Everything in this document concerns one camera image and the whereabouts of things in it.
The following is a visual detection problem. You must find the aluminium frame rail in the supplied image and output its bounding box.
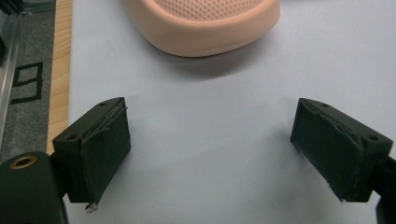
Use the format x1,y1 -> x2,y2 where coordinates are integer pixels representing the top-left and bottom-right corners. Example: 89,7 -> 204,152
0,12 -> 23,148

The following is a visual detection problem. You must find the light wooden table edge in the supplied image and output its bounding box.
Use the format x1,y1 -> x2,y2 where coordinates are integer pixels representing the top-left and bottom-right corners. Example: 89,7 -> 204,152
46,0 -> 74,156

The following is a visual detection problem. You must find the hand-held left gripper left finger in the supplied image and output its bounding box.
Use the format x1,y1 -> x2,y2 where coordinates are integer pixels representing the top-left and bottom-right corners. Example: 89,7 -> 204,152
51,96 -> 132,205

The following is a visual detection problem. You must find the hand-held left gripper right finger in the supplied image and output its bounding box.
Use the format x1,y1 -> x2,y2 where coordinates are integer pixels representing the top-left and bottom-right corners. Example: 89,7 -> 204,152
290,97 -> 394,203

